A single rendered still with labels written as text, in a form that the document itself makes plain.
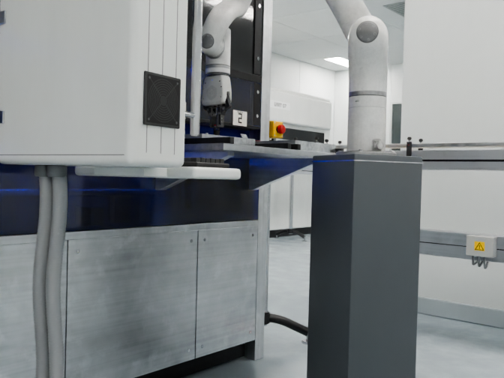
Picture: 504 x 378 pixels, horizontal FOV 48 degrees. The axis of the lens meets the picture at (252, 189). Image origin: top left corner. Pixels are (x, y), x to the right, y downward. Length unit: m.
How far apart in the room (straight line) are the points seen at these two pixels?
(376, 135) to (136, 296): 0.95
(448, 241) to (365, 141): 1.15
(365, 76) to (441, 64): 1.77
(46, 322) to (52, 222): 0.25
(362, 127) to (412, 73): 1.84
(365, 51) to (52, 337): 1.19
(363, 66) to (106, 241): 0.98
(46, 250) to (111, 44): 0.56
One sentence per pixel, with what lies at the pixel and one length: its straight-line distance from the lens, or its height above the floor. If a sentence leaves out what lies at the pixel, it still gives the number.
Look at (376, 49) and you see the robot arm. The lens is 1.79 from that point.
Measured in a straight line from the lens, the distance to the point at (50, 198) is 1.54.
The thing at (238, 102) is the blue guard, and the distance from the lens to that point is 2.31.
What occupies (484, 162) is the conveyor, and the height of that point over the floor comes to 0.88.
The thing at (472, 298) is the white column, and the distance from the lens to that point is 3.47.
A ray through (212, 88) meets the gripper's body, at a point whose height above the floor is 1.08.
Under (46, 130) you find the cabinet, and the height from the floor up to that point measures 0.88.
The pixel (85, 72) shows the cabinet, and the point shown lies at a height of 1.01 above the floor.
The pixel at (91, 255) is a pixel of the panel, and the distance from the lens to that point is 1.87.
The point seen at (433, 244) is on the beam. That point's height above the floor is 0.49.
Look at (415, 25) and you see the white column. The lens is 3.67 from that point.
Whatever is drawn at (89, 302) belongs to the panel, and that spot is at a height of 0.38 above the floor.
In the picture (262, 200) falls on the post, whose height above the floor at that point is 0.68.
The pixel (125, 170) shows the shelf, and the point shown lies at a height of 0.79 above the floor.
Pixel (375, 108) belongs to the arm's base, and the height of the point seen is 1.00.
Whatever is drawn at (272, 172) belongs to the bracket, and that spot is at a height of 0.80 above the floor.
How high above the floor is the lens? 0.78
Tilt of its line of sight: 1 degrees down
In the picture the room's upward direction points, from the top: 1 degrees clockwise
